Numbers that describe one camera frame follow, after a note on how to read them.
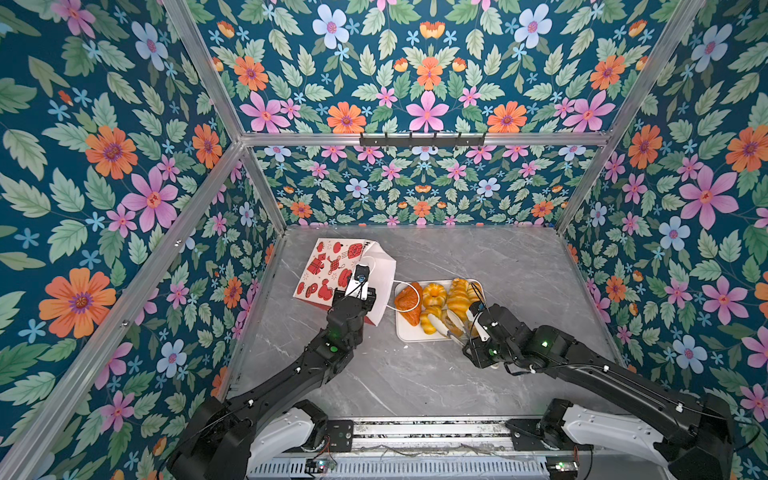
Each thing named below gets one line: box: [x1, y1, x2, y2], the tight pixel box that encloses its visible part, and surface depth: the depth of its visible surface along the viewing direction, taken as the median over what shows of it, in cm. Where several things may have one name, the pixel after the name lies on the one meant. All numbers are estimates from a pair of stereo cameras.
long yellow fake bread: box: [469, 282, 485, 307], surface depth 103 cm
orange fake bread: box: [394, 282, 423, 326], surface depth 95 cm
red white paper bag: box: [293, 238, 396, 326], surface depth 90 cm
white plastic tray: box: [395, 280, 457, 343], surface depth 92 cm
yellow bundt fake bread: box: [422, 283, 447, 308], surface depth 97 cm
